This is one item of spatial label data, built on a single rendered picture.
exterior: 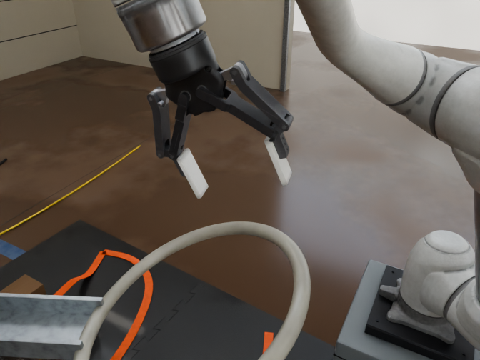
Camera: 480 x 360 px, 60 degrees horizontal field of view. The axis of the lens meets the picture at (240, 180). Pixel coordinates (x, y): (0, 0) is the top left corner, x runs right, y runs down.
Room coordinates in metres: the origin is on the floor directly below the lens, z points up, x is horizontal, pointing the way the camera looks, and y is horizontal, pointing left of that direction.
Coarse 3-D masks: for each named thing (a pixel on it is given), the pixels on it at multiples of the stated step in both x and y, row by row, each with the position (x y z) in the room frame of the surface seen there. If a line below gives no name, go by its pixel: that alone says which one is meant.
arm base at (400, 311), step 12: (384, 288) 0.91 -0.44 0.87; (396, 288) 0.90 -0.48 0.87; (396, 300) 0.86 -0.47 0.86; (396, 312) 0.82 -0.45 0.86; (408, 312) 0.81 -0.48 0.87; (408, 324) 0.79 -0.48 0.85; (420, 324) 0.78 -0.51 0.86; (432, 324) 0.77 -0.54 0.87; (444, 324) 0.78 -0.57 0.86; (444, 336) 0.74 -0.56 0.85
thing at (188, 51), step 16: (176, 48) 0.47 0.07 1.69; (192, 48) 0.47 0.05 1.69; (208, 48) 0.49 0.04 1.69; (160, 64) 0.47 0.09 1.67; (176, 64) 0.46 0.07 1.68; (192, 64) 0.47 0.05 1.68; (208, 64) 0.48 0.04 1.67; (160, 80) 0.48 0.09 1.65; (176, 80) 0.46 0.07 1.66; (192, 80) 0.49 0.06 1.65; (208, 80) 0.48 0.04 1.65; (176, 96) 0.50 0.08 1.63; (192, 96) 0.49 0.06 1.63; (192, 112) 0.49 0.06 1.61
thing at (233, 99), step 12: (204, 96) 0.47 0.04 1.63; (216, 96) 0.47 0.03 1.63; (228, 96) 0.50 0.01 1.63; (228, 108) 0.47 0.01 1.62; (240, 108) 0.47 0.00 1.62; (252, 108) 0.48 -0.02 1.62; (252, 120) 0.47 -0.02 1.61; (264, 120) 0.47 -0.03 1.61; (264, 132) 0.46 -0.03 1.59; (276, 132) 0.46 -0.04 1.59
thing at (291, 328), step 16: (224, 224) 0.77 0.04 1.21; (240, 224) 0.75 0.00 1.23; (256, 224) 0.73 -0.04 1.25; (176, 240) 0.78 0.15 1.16; (192, 240) 0.77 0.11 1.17; (272, 240) 0.67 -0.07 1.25; (288, 240) 0.65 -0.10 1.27; (160, 256) 0.75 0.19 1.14; (288, 256) 0.61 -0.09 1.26; (128, 272) 0.71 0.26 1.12; (144, 272) 0.72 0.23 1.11; (304, 272) 0.55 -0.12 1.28; (112, 288) 0.67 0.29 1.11; (128, 288) 0.69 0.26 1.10; (304, 288) 0.51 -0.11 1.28; (112, 304) 0.64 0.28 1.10; (304, 304) 0.48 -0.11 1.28; (96, 320) 0.59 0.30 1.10; (288, 320) 0.45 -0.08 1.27; (304, 320) 0.46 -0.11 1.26; (80, 336) 0.55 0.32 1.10; (288, 336) 0.42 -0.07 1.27; (80, 352) 0.51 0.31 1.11; (272, 352) 0.40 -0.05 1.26; (288, 352) 0.40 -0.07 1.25
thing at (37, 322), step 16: (0, 304) 0.64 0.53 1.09; (16, 304) 0.64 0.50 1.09; (32, 304) 0.64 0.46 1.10; (48, 304) 0.63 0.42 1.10; (64, 304) 0.63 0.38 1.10; (80, 304) 0.63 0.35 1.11; (96, 304) 0.62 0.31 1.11; (0, 320) 0.62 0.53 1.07; (16, 320) 0.61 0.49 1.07; (32, 320) 0.61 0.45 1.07; (48, 320) 0.61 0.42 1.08; (64, 320) 0.61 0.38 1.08; (80, 320) 0.61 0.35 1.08; (0, 336) 0.54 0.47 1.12; (16, 336) 0.54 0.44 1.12; (32, 336) 0.57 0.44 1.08; (48, 336) 0.57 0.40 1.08; (64, 336) 0.57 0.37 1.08; (0, 352) 0.53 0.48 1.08; (16, 352) 0.53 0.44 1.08; (32, 352) 0.52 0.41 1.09; (48, 352) 0.52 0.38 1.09; (64, 352) 0.52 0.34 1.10
